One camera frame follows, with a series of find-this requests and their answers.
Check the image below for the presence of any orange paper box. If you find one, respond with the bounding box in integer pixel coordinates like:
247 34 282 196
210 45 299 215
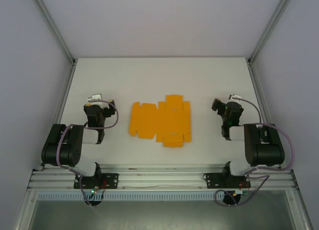
129 94 192 149

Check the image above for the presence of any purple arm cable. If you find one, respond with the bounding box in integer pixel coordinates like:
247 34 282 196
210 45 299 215
214 95 295 208
56 99 120 208

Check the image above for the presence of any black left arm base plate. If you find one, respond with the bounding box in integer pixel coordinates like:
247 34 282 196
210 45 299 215
73 173 119 190

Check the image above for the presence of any aluminium mounting rail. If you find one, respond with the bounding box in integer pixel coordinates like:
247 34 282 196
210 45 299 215
27 163 299 191

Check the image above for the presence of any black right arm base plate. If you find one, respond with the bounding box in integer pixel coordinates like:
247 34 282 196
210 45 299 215
202 172 251 190

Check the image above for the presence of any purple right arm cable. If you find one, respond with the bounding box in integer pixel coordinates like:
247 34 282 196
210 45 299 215
214 95 295 208

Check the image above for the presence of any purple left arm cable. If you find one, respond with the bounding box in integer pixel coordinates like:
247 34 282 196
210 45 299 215
56 99 120 208

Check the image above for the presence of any aluminium table side rail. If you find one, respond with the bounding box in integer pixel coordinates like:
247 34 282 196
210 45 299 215
39 61 77 171
247 61 295 173

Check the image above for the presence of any grey slotted cable duct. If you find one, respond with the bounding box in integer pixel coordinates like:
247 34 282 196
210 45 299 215
36 192 251 201

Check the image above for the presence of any aluminium frame post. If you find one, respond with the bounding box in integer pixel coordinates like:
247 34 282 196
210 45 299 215
246 0 298 66
29 0 77 66

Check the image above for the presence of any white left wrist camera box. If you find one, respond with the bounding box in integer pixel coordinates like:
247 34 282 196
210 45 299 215
87 93 103 103

